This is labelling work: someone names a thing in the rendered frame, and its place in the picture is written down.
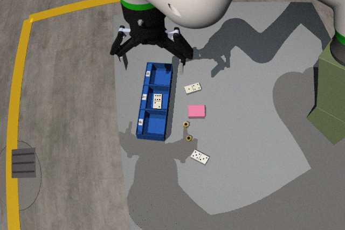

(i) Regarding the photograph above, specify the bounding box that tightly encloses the white domino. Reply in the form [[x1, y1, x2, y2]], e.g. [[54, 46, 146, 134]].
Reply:
[[153, 94, 162, 109], [184, 83, 201, 94], [191, 150, 209, 164]]

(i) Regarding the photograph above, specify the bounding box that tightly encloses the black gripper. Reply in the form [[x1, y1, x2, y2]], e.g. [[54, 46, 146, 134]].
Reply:
[[110, 20, 194, 75]]

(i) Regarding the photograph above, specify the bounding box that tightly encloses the blue rack of three bins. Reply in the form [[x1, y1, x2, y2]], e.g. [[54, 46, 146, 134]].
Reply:
[[136, 62, 173, 141]]

